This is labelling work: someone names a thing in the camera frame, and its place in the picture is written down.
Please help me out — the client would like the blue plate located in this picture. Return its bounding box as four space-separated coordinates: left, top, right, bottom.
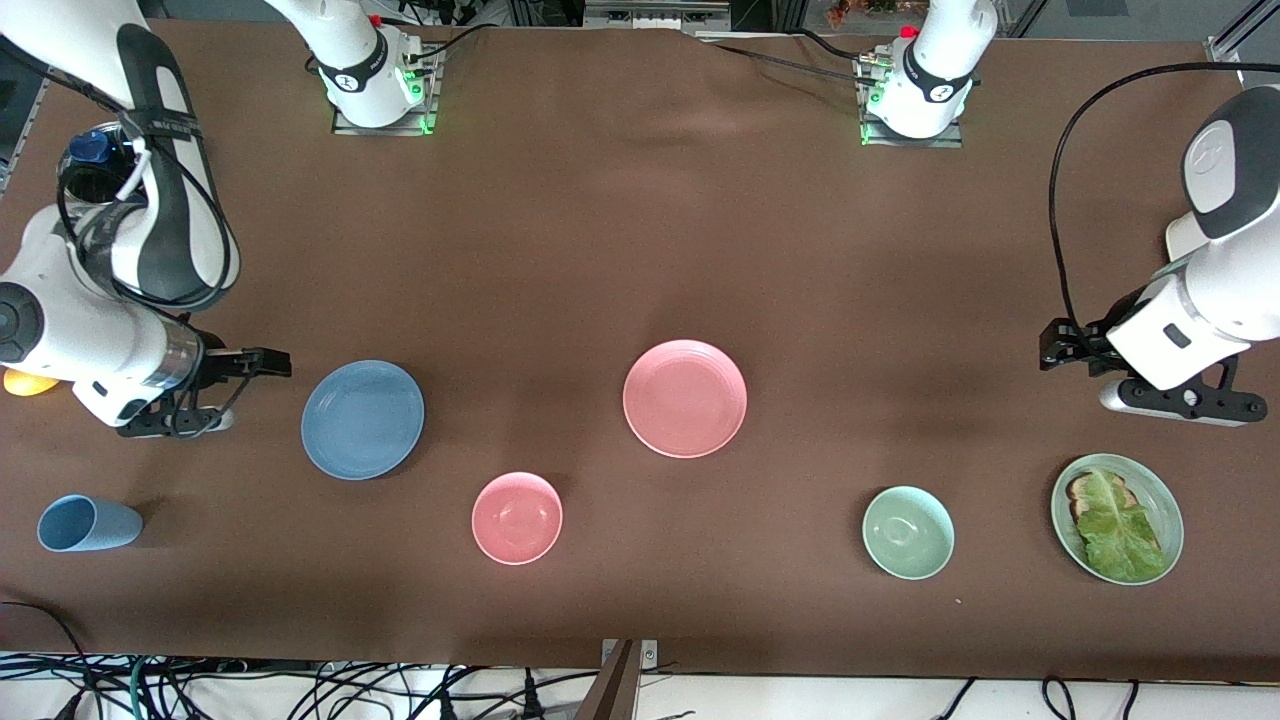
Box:
301 360 426 481

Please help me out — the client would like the pink plate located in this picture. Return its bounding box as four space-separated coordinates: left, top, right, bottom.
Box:
622 340 748 459

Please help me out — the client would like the toast slice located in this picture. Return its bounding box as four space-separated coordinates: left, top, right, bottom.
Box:
1066 472 1138 521

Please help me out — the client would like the green plate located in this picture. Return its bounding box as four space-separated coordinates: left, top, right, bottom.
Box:
1051 453 1185 586

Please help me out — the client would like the green lettuce leaf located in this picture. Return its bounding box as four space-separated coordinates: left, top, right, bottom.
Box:
1075 470 1166 583

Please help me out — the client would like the blue cup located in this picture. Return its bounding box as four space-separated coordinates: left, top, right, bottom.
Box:
37 494 143 553

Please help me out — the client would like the green bowl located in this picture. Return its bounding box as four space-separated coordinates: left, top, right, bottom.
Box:
862 486 955 581

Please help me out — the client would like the pink bowl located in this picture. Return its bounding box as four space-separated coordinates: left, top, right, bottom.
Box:
471 471 564 566

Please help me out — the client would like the brown tablecloth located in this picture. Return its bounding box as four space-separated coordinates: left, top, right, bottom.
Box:
0 18 1280 681

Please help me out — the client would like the dark metal bar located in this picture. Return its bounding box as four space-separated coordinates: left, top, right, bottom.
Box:
575 640 641 720

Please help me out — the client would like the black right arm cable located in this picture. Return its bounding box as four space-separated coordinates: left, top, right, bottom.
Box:
55 60 242 436

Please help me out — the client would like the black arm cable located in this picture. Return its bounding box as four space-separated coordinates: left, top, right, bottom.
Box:
1048 62 1280 346
55 60 242 436

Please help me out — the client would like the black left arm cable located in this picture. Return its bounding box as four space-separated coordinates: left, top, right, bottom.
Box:
1048 62 1280 346

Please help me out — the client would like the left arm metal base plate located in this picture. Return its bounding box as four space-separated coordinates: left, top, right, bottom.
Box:
858 50 966 149

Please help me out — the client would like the black curved floor cable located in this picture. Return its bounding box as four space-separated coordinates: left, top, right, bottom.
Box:
0 600 96 720

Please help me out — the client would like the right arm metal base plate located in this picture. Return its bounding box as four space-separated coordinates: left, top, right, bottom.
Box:
333 45 442 136

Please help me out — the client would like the aluminium frame profile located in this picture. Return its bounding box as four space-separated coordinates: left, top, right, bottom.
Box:
1205 0 1280 69

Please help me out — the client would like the black cable on tablecloth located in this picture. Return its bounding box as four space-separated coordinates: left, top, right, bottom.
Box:
700 40 871 79

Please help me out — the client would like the metal table edge bracket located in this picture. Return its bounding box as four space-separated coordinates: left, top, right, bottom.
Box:
600 638 661 669

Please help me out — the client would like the grey metal frame piece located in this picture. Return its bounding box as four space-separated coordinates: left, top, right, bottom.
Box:
583 0 731 33

